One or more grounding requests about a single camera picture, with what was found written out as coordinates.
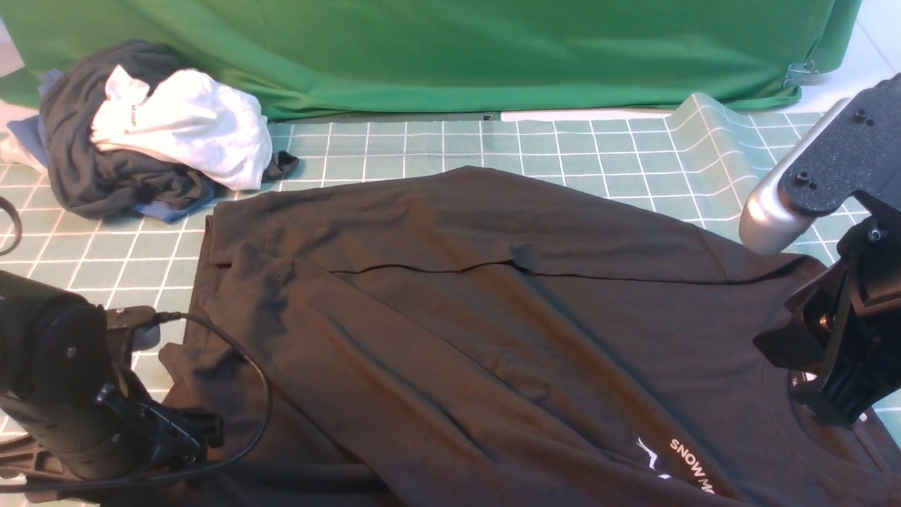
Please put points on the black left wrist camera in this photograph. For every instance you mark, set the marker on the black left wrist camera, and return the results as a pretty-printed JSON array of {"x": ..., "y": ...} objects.
[{"x": 131, "y": 329}]

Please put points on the green grid tablecloth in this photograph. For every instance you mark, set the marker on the green grid tablecloth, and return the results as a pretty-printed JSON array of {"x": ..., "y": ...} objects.
[{"x": 697, "y": 163}]

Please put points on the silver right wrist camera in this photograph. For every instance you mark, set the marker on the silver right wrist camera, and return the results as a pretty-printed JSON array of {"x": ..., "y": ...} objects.
[{"x": 853, "y": 152}]

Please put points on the dark gray crumpled garment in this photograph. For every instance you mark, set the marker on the dark gray crumpled garment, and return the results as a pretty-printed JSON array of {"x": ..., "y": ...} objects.
[{"x": 153, "y": 63}]

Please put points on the blue crumpled garment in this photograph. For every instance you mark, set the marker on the blue crumpled garment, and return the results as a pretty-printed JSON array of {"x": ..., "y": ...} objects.
[{"x": 28, "y": 134}]

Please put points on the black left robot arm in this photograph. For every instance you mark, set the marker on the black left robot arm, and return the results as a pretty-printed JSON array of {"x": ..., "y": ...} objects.
[{"x": 67, "y": 380}]

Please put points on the green backdrop cloth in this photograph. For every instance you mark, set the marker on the green backdrop cloth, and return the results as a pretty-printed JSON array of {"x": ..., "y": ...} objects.
[{"x": 312, "y": 58}]

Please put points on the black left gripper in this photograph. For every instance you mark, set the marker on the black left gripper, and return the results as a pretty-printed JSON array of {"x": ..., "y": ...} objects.
[{"x": 105, "y": 436}]

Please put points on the metal binder clip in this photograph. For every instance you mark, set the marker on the metal binder clip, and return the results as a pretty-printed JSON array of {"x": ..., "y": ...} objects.
[{"x": 801, "y": 74}]

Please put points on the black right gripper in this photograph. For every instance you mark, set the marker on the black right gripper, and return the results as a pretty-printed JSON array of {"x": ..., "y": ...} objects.
[{"x": 843, "y": 326}]

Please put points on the dark gray long-sleeve shirt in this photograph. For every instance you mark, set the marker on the dark gray long-sleeve shirt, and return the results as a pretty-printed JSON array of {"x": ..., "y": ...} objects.
[{"x": 479, "y": 338}]

